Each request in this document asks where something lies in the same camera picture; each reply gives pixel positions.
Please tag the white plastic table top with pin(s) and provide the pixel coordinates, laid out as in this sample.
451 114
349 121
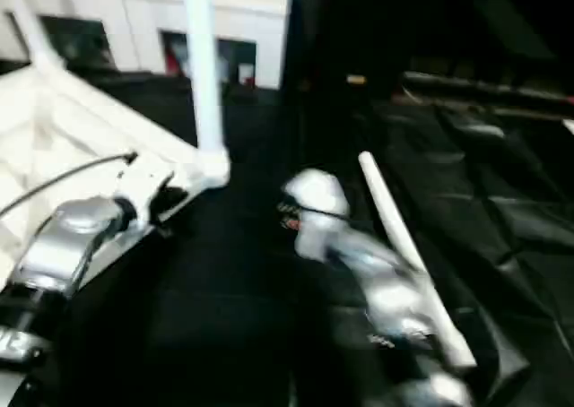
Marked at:
54 138

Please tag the white plastic table leg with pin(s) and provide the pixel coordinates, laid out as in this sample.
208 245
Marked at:
36 30
404 237
204 66

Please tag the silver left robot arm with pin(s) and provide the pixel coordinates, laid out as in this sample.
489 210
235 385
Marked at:
63 246

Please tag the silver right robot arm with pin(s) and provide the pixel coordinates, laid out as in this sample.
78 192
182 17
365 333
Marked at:
395 299

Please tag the black work mat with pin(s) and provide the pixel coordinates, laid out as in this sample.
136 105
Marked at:
224 290

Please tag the small yellow tag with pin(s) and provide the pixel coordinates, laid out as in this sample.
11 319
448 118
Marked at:
356 80

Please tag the red bottle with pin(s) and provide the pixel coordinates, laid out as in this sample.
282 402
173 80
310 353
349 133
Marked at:
175 53

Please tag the white glass-door cabinet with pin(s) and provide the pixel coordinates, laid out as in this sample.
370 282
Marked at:
117 12

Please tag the dark metal rod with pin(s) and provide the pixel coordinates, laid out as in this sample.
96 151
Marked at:
484 86

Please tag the white flat board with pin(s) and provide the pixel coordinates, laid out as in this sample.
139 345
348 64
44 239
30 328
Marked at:
569 125

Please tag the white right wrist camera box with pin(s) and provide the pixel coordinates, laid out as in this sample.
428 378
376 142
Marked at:
316 192

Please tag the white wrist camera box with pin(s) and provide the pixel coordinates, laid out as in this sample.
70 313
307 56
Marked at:
143 178
316 192

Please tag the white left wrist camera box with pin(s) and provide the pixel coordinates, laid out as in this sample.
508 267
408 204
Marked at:
143 178

